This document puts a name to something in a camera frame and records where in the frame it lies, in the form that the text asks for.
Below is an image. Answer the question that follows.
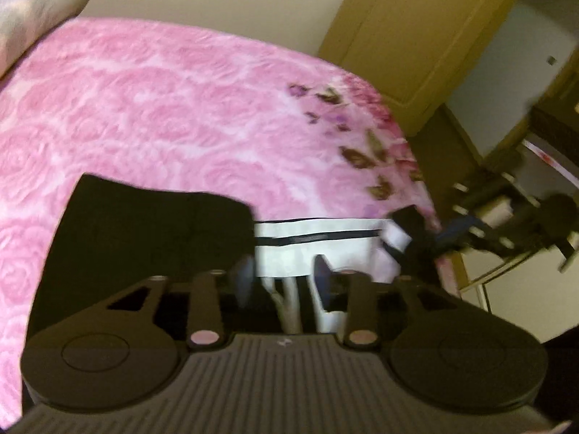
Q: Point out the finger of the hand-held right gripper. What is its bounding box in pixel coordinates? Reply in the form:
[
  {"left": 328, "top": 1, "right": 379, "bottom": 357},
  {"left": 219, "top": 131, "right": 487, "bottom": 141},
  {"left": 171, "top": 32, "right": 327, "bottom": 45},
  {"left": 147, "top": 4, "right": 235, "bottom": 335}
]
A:
[
  {"left": 451, "top": 169, "right": 521, "bottom": 220},
  {"left": 434, "top": 218, "right": 517, "bottom": 259}
]

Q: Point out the white door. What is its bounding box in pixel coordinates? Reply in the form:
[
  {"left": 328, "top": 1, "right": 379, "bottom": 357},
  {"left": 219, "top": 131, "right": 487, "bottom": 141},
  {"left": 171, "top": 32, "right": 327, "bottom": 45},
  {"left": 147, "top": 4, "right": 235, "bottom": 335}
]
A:
[{"left": 448, "top": 0, "right": 579, "bottom": 159}]

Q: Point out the white cabinet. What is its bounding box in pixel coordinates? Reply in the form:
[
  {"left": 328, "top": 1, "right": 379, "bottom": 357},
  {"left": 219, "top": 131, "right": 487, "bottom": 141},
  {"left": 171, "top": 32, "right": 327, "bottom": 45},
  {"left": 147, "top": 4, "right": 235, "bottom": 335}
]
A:
[{"left": 455, "top": 244, "right": 550, "bottom": 319}]

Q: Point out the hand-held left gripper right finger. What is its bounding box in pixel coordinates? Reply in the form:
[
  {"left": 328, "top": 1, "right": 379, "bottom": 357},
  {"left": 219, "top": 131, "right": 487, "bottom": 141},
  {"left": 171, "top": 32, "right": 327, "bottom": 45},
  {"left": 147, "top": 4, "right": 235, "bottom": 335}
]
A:
[{"left": 314, "top": 254, "right": 460, "bottom": 352}]

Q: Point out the black and white garment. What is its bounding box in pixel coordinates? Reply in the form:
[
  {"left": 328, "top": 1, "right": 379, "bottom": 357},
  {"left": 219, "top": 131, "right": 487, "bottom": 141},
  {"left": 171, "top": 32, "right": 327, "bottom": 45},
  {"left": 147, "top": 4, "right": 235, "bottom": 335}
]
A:
[{"left": 26, "top": 173, "right": 437, "bottom": 353}]

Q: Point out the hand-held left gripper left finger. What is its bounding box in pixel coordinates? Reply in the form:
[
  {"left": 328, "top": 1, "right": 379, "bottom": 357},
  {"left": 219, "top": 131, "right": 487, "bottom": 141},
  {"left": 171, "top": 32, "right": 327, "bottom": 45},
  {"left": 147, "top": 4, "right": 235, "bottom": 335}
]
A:
[{"left": 107, "top": 255, "right": 258, "bottom": 350}]

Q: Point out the grey pillow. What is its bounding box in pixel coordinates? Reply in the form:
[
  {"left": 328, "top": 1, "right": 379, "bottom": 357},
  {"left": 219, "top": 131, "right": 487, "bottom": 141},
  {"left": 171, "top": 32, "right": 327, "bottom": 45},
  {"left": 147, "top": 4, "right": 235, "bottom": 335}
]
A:
[{"left": 0, "top": 0, "right": 93, "bottom": 75}]

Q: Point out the wooden wardrobe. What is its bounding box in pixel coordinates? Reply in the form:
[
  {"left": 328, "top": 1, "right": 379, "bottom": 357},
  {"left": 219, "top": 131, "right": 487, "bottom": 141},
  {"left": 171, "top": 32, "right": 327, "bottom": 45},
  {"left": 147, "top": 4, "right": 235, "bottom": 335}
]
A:
[{"left": 317, "top": 0, "right": 541, "bottom": 137}]

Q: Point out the pink floral blanket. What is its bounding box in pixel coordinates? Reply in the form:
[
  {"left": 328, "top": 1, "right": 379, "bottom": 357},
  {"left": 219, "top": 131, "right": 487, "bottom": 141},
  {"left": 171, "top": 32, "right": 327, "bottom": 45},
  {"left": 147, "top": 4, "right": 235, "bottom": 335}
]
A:
[{"left": 0, "top": 17, "right": 446, "bottom": 430}]

